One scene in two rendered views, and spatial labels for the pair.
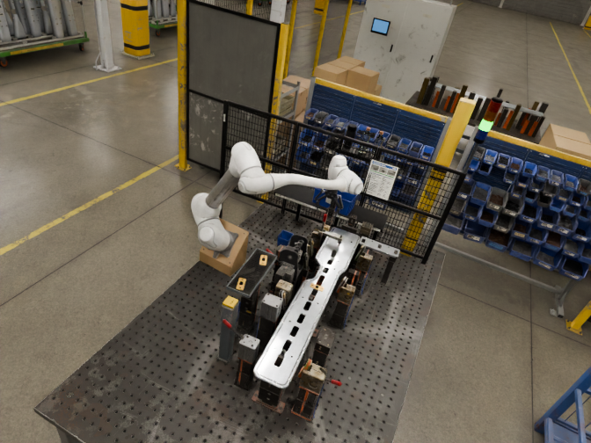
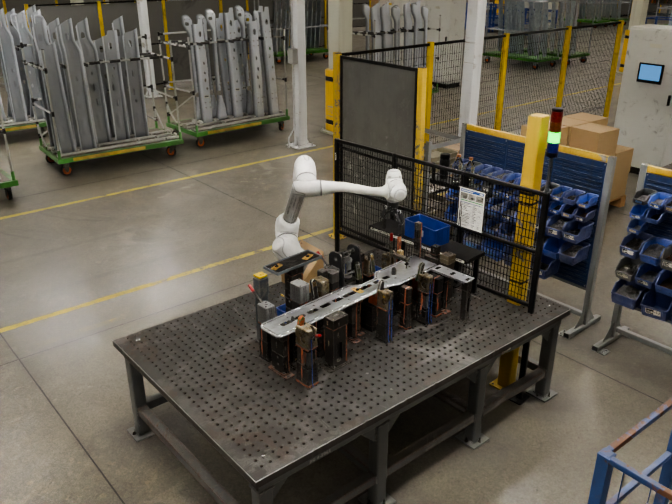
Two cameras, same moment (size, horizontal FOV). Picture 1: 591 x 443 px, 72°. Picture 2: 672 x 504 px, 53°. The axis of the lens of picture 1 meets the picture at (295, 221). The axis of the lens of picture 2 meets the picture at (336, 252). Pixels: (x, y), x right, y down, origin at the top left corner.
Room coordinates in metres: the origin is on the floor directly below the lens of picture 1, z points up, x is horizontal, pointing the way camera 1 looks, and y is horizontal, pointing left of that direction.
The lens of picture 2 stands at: (-1.46, -1.99, 2.91)
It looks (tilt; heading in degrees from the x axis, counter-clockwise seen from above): 24 degrees down; 31
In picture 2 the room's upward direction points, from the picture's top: straight up
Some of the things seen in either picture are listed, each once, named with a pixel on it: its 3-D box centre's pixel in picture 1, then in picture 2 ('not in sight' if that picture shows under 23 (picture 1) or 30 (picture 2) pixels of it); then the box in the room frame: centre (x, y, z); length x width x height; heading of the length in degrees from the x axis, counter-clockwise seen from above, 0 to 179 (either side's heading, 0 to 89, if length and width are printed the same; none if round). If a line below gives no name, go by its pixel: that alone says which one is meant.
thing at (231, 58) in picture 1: (227, 107); (376, 162); (4.34, 0.98, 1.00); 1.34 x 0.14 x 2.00; 70
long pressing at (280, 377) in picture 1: (317, 290); (356, 292); (1.79, -0.21, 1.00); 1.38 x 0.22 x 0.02; 165
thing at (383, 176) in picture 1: (380, 179); (471, 209); (2.76, -0.57, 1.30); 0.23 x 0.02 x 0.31; 75
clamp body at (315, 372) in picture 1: (309, 391); (307, 354); (1.19, -0.23, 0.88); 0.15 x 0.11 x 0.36; 75
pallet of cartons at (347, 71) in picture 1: (346, 99); (574, 166); (6.86, -0.44, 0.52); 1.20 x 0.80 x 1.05; 157
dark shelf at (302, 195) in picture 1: (330, 205); (424, 239); (2.73, -0.25, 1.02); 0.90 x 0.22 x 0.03; 75
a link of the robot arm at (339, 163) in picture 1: (339, 168); (394, 181); (2.28, -0.20, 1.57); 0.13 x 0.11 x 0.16; 36
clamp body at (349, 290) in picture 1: (342, 306); (384, 315); (1.82, -0.39, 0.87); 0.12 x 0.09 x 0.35; 75
